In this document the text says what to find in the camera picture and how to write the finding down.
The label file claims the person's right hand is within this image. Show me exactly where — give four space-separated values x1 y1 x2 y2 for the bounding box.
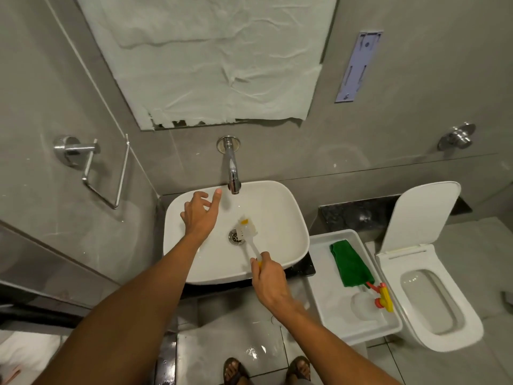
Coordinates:
250 251 296 316

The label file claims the person's left hand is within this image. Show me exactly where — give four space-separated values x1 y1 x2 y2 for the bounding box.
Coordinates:
180 188 223 247

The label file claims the white and yellow scrub brush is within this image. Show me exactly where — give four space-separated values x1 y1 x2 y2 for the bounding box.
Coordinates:
236 215 264 269

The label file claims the person's left forearm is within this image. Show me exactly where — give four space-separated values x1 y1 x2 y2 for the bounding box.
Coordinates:
34 233 206 385

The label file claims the person's right forearm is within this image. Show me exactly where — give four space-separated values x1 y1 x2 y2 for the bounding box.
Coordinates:
276 300 402 385

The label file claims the white ceramic sink basin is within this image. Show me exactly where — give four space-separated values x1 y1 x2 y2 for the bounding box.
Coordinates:
163 180 310 286

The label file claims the white plastic tray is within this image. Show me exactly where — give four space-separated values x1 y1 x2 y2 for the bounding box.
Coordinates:
306 229 403 346

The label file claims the green cleaning cloth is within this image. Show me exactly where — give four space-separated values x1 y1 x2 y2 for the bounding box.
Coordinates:
329 240 376 288

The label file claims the brown sandal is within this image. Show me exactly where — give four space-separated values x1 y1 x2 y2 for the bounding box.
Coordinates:
223 357 251 385
285 355 313 385

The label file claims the black stone ledge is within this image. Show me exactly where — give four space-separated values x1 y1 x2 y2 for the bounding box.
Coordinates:
318 194 473 237

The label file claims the clear spray bottle red trigger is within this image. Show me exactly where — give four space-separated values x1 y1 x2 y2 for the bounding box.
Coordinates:
351 282 396 322

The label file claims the crumpled white paper sheet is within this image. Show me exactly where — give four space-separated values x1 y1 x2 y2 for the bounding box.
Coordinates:
74 0 340 131

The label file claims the white toilet lid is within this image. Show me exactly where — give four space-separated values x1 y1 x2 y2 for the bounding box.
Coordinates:
379 181 462 255

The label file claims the white toilet bowl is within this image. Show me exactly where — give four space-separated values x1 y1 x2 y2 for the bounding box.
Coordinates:
375 244 485 353

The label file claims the white cloth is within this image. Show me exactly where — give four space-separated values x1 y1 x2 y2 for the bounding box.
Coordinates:
0 330 69 385

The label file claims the chrome wall faucet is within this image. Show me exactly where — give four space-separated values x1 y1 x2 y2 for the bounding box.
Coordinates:
217 136 243 195

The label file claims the wall mirror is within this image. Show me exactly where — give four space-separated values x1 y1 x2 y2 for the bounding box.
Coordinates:
138 0 342 133

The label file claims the chrome towel ring holder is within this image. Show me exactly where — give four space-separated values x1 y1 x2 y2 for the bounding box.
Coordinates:
54 134 131 210

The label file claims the lavender plastic wall bracket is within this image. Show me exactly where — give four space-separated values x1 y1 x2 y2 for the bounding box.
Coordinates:
335 30 384 104

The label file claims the chrome wall flush valve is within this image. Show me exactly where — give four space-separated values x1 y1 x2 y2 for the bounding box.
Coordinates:
437 122 477 151

